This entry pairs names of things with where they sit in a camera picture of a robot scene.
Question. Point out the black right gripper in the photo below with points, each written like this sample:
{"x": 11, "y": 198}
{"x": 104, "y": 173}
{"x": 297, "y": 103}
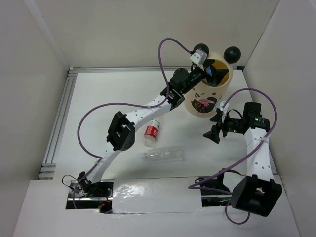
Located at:
{"x": 214, "y": 135}

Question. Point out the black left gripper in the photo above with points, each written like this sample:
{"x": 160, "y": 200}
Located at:
{"x": 217, "y": 76}

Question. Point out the clear unlabelled plastic bottle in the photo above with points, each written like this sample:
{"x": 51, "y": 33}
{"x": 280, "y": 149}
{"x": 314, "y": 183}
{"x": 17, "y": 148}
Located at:
{"x": 163, "y": 155}

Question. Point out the red label red cap bottle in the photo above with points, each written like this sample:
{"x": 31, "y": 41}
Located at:
{"x": 151, "y": 132}

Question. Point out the crushed blue cap water bottle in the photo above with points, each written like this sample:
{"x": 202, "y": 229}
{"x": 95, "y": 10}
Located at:
{"x": 211, "y": 71}

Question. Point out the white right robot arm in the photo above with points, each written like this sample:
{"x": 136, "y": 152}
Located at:
{"x": 257, "y": 192}

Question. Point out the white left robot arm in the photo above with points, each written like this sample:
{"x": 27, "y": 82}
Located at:
{"x": 121, "y": 133}

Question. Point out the cream bin with black ears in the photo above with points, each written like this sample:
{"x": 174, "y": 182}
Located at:
{"x": 201, "y": 101}

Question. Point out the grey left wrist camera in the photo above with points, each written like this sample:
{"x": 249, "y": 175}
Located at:
{"x": 198, "y": 58}

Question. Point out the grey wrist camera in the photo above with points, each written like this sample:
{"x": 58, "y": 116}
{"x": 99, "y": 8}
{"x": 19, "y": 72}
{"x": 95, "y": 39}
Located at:
{"x": 222, "y": 107}
{"x": 198, "y": 58}

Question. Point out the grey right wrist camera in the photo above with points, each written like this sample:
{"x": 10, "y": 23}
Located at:
{"x": 222, "y": 107}

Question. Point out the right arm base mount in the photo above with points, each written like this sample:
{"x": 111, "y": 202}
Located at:
{"x": 217, "y": 192}

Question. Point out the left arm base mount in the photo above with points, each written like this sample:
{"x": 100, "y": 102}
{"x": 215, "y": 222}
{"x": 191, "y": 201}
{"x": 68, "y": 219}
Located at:
{"x": 100, "y": 197}

